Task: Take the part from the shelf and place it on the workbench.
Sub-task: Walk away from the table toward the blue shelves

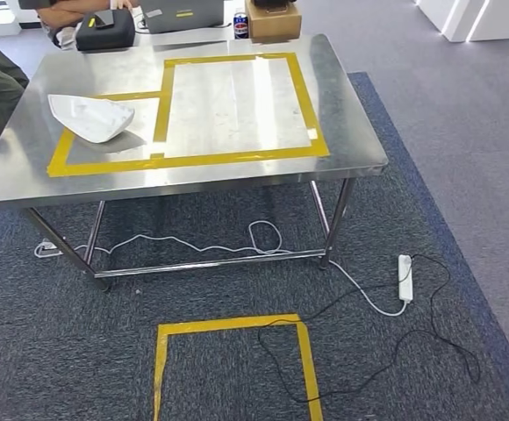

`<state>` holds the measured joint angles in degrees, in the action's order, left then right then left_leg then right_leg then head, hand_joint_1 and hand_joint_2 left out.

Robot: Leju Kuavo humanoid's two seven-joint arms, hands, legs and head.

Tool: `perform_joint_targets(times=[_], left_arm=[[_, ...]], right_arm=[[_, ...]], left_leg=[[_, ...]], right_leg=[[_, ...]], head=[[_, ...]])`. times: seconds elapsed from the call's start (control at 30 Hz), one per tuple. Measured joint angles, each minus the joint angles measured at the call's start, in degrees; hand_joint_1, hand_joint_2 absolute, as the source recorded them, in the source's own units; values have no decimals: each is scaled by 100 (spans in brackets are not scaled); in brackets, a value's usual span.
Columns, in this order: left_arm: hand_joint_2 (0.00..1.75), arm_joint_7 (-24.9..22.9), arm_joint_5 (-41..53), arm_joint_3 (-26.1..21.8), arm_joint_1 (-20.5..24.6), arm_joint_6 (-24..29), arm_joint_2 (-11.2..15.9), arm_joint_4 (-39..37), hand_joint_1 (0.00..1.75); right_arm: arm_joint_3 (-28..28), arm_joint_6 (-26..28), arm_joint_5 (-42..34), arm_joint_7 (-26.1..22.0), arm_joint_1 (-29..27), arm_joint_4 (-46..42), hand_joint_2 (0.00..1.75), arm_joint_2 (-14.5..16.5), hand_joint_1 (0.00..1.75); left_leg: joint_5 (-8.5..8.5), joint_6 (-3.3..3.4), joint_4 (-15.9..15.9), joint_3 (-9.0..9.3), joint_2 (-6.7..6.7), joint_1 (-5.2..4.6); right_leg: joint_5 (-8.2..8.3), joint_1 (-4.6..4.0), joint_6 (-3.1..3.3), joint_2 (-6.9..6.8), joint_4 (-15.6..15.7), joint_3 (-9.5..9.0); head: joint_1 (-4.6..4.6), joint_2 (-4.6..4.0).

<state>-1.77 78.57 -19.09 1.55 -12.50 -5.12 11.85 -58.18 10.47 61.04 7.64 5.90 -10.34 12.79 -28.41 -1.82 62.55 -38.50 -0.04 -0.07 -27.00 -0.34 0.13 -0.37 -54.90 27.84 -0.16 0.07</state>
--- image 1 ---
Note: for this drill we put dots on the white curved car body part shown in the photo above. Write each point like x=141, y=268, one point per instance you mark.
x=92, y=119

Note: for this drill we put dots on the yellow workbench tape outline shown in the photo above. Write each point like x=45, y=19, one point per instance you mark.
x=192, y=158

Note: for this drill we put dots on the stainless steel workbench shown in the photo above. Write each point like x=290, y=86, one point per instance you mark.
x=237, y=99

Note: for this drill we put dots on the blue soda can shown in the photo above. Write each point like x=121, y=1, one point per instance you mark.
x=241, y=28

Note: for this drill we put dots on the brown cardboard box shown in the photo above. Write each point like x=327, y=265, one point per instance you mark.
x=272, y=23

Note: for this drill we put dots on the black handheld device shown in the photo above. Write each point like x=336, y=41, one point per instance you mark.
x=274, y=3

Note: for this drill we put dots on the white power strip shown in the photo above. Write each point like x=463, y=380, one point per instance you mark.
x=405, y=279

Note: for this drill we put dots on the grey laptop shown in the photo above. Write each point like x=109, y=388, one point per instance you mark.
x=180, y=20

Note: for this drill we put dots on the black carrying case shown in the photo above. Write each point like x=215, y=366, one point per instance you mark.
x=105, y=39

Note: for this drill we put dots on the white display plinth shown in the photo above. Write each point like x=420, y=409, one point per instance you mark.
x=500, y=20

